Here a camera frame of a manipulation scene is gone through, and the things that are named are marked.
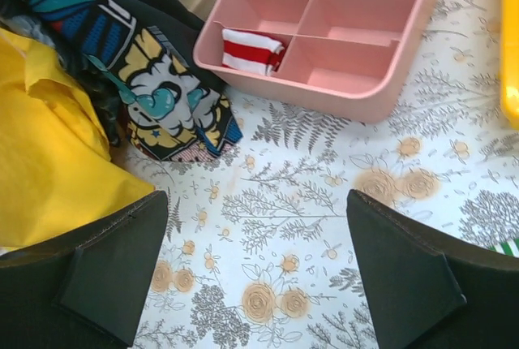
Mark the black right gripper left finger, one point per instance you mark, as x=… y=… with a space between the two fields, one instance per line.
x=86 y=288

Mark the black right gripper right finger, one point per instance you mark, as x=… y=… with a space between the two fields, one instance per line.
x=427 y=289

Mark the yellow shorts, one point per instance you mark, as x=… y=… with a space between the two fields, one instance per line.
x=56 y=168

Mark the colourful comic print shorts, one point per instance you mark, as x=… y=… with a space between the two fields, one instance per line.
x=170 y=115

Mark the green white striped cloth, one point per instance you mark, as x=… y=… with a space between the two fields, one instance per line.
x=509 y=248

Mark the floral table mat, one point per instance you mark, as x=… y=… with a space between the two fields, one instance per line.
x=258 y=252

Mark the pink compartment organizer box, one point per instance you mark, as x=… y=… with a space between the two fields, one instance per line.
x=349 y=58

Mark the red white striped sock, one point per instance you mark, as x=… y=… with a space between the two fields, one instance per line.
x=250 y=52

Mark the yellow plastic tray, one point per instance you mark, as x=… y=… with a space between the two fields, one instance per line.
x=509 y=61

